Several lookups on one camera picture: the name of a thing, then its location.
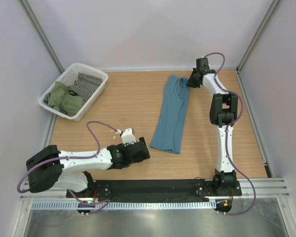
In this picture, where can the aluminium frame post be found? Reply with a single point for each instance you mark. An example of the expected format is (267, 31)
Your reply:
(40, 32)
(272, 9)

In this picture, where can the left aluminium frame post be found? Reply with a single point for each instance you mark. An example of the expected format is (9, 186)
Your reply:
(40, 32)

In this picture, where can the right aluminium frame post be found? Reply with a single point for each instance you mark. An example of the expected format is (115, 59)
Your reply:
(272, 9)

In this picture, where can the black white striped tank top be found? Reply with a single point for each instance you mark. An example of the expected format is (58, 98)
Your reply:
(85, 86)

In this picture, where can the green tank top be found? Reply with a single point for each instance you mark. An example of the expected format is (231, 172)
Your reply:
(60, 99)

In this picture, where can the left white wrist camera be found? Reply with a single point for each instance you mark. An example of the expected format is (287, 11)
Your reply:
(127, 136)

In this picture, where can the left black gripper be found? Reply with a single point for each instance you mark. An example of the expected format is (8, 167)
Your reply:
(144, 157)

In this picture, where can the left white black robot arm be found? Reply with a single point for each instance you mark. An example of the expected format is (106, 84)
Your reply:
(52, 168)

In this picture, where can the white plastic laundry basket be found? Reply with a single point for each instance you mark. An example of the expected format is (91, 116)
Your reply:
(68, 77)

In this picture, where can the blue tank top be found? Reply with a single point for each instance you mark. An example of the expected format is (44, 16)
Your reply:
(168, 133)

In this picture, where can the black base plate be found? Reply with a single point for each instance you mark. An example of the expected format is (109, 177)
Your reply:
(156, 191)

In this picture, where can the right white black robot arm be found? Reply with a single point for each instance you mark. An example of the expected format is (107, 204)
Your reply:
(223, 114)

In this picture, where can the white slotted cable duct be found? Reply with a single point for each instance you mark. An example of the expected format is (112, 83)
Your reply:
(74, 205)

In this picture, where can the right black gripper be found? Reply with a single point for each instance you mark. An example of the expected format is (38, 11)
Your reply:
(190, 83)

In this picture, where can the aluminium front rail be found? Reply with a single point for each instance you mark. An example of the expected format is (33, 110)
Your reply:
(265, 188)

